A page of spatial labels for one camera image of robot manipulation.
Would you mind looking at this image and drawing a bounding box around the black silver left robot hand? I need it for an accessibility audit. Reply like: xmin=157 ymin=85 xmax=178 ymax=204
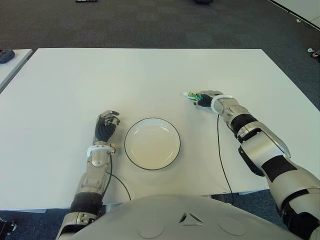
xmin=94 ymin=109 xmax=121 ymax=143

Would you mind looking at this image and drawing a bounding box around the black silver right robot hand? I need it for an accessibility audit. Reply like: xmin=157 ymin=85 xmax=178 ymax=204
xmin=196 ymin=89 xmax=225 ymax=108

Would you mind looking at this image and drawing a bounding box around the green white toothpaste tube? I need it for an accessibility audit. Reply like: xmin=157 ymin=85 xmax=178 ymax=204
xmin=182 ymin=91 xmax=203 ymax=105

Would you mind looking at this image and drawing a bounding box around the white plate with black rim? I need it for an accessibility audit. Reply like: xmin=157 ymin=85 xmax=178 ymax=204
xmin=124 ymin=117 xmax=181 ymax=172

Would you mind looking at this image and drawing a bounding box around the white table leg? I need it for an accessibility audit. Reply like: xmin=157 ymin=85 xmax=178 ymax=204
xmin=104 ymin=203 xmax=122 ymax=213

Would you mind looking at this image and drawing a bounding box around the white side table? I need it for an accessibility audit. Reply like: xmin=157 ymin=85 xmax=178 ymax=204
xmin=0 ymin=48 xmax=34 ymax=93

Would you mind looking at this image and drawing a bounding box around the grey robot torso shell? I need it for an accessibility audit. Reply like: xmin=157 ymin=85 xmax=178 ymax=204
xmin=67 ymin=193 xmax=305 ymax=240

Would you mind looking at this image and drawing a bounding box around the dark blue device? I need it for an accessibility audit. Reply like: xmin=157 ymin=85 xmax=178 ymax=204
xmin=0 ymin=49 xmax=15 ymax=65

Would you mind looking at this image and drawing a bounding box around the white platform with black edge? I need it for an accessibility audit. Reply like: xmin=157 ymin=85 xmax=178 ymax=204
xmin=268 ymin=0 xmax=320 ymax=28

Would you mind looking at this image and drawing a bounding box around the black floor stand part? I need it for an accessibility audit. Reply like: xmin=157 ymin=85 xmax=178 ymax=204
xmin=0 ymin=217 xmax=18 ymax=236

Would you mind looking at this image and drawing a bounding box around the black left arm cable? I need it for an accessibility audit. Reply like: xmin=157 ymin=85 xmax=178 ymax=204
xmin=104 ymin=152 xmax=132 ymax=202

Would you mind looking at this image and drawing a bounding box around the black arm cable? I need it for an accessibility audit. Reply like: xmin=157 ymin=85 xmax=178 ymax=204
xmin=104 ymin=152 xmax=132 ymax=202
xmin=216 ymin=113 xmax=236 ymax=206

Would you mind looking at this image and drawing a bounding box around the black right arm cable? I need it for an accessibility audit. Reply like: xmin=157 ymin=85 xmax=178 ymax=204
xmin=216 ymin=113 xmax=236 ymax=206

